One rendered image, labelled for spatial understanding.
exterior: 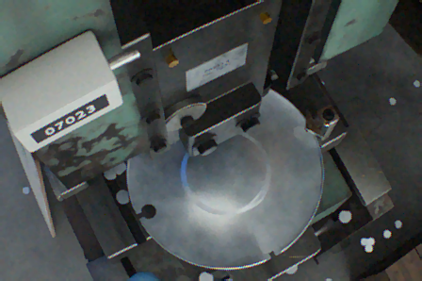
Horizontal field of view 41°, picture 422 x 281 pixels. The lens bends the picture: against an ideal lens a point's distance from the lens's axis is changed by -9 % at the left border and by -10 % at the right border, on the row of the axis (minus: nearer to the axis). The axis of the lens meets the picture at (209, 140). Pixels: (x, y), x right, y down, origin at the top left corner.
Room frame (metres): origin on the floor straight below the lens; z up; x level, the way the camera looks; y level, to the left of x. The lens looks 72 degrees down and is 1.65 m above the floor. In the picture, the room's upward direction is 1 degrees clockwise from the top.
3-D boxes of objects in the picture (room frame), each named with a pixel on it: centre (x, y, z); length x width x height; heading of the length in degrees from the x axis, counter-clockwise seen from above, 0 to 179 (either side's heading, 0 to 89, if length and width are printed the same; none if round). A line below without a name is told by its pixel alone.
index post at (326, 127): (0.31, -0.18, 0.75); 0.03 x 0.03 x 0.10; 29
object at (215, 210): (0.23, -0.03, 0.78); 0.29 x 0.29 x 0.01
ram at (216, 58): (0.30, 0.02, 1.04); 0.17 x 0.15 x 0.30; 29
